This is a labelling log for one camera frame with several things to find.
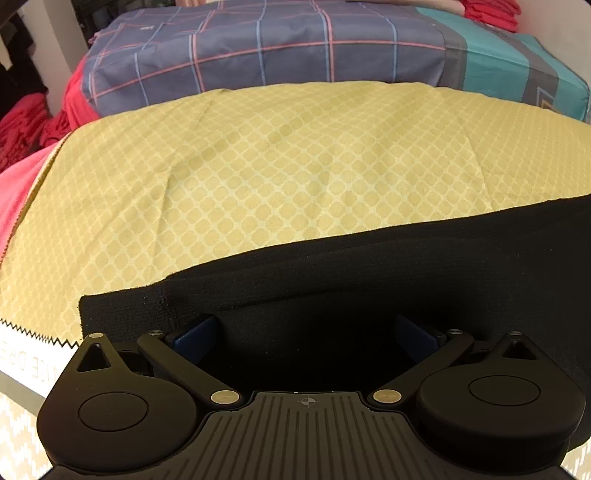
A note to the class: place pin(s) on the pink blanket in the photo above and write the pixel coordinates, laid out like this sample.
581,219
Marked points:
23,194

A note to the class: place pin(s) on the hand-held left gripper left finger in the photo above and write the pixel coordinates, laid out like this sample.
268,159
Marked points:
194,338

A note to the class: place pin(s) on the purple plaid pillow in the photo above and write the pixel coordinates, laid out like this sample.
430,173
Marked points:
277,46

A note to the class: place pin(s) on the yellow patterned bedsheet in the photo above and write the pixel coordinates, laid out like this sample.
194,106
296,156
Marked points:
277,184

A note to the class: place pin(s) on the black pants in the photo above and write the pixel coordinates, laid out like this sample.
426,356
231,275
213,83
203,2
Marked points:
323,277

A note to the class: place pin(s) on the dark hanging clothes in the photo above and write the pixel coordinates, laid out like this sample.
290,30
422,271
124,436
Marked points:
18,69

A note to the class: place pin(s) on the pile of red clothes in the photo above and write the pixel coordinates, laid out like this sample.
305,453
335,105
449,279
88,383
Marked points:
491,14
23,134

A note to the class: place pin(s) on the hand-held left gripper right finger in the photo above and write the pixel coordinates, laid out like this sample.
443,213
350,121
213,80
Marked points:
418,339

